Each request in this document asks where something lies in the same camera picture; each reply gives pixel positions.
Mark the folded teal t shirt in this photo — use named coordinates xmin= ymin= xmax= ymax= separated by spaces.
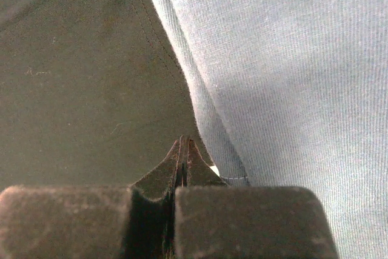
xmin=152 ymin=0 xmax=387 ymax=258

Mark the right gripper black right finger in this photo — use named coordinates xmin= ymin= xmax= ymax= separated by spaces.
xmin=174 ymin=138 xmax=338 ymax=258

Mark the black floral t shirt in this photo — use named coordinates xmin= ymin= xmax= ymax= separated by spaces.
xmin=1 ymin=0 xmax=209 ymax=188

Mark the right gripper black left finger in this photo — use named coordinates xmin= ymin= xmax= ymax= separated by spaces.
xmin=1 ymin=138 xmax=185 ymax=258

